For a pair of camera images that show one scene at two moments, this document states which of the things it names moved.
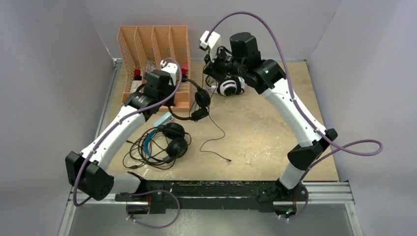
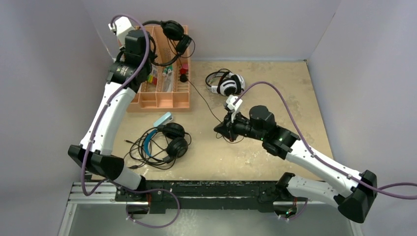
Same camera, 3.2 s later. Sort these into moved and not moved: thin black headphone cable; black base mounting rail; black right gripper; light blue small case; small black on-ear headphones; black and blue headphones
Moved: black right gripper; thin black headphone cable; small black on-ear headphones
Not moved: light blue small case; black and blue headphones; black base mounting rail
